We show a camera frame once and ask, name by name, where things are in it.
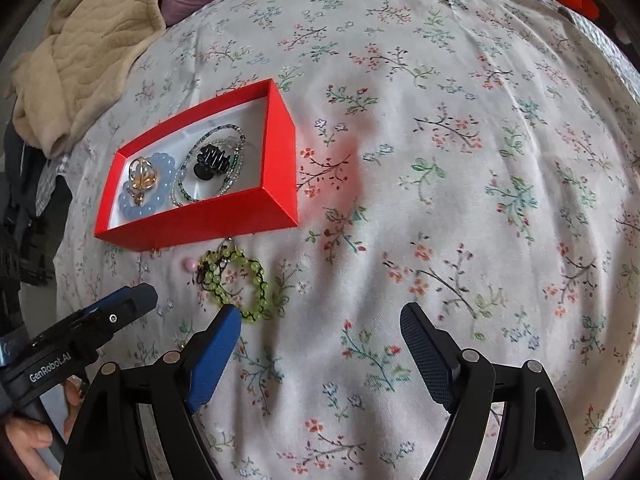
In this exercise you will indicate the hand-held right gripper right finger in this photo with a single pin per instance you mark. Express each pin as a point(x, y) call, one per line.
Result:
point(430, 355)

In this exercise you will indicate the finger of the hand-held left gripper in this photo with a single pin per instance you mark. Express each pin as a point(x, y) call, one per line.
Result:
point(120, 307)

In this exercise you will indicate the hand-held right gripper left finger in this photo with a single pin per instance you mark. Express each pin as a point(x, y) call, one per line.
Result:
point(212, 360)

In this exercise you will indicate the red cardboard box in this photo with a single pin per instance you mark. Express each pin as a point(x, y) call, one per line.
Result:
point(200, 220)

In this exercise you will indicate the gold hair clip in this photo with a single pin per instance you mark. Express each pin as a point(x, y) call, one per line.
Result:
point(142, 172)

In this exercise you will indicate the black hair claw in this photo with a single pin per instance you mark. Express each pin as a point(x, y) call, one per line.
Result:
point(212, 160)

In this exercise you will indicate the person's left hand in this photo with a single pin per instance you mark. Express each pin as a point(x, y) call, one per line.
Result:
point(27, 440)

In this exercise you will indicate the pink bead earring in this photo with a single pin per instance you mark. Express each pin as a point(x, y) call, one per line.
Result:
point(189, 264)

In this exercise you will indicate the dark clothes pile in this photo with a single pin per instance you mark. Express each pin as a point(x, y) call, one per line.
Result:
point(25, 220)

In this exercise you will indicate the floral bed sheet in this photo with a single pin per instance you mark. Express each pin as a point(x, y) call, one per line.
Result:
point(450, 185)

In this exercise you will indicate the beige quilted blanket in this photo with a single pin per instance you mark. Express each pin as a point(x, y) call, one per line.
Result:
point(85, 50)

